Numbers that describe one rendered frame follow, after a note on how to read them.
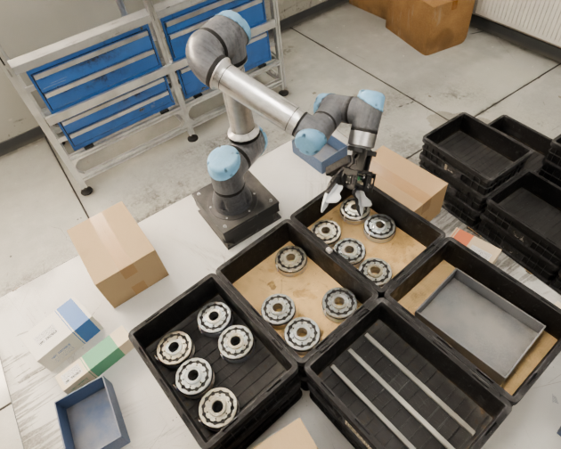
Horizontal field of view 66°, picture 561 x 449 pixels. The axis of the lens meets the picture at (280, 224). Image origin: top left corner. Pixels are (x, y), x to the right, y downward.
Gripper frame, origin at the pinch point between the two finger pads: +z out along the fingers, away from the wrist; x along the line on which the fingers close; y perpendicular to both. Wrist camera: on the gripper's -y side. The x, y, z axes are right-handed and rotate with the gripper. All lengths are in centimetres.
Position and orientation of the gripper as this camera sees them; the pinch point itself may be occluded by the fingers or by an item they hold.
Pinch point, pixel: (339, 214)
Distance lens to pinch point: 128.2
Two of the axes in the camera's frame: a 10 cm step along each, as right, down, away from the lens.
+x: 8.4, 0.6, 5.4
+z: -1.9, 9.6, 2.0
